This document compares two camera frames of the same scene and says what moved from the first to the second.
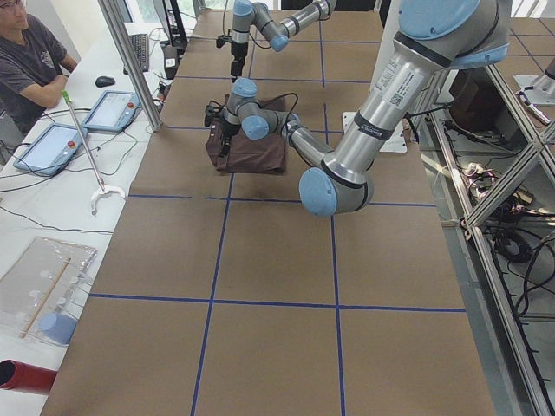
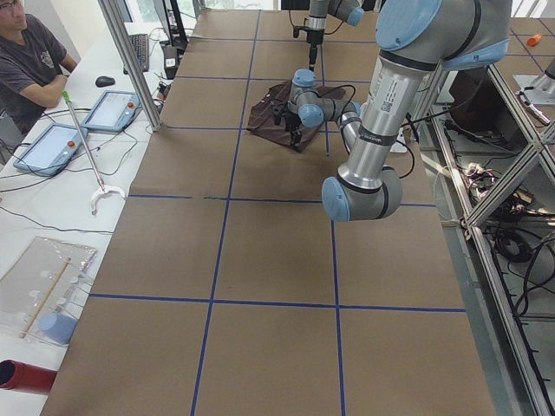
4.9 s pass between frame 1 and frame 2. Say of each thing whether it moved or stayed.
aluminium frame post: stayed
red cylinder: stayed
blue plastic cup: stayed
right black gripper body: moved
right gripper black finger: moved
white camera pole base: stayed
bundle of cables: stayed
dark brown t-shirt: moved
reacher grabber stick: stayed
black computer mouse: stayed
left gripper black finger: moved
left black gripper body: moved
